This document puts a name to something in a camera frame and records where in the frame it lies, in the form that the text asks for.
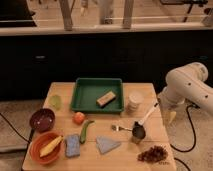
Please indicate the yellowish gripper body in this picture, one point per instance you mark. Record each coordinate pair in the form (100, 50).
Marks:
(169, 115)

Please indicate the blue grey towel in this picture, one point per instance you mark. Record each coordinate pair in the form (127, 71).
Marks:
(106, 144)

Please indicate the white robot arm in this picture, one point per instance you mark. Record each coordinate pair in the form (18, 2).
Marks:
(185, 83)

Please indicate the purple bowl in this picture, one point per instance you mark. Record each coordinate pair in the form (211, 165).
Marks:
(42, 120)

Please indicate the orange bowl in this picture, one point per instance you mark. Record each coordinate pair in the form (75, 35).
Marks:
(39, 142)

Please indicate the metal cup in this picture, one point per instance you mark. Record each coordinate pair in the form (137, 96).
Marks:
(138, 134)

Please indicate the white cup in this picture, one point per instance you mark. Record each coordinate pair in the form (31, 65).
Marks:
(135, 98)

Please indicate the brown grape bunch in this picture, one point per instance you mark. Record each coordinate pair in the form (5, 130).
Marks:
(153, 155)

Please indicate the tan wooden block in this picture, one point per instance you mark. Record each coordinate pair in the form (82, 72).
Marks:
(105, 99)

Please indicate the green plastic tray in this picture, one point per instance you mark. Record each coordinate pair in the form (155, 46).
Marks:
(87, 91)

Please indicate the green cucumber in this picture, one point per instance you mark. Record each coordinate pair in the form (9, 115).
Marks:
(83, 133)

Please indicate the orange tomato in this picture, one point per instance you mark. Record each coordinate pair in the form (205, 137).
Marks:
(78, 118)

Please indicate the blue sponge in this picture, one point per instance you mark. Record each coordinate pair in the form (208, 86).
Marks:
(72, 145)

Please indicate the yellow corn cob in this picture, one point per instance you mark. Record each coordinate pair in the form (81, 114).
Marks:
(46, 150)

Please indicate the light green cup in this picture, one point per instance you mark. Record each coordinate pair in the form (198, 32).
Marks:
(55, 102)

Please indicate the white handled spatula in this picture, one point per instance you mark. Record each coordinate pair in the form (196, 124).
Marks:
(151, 110)

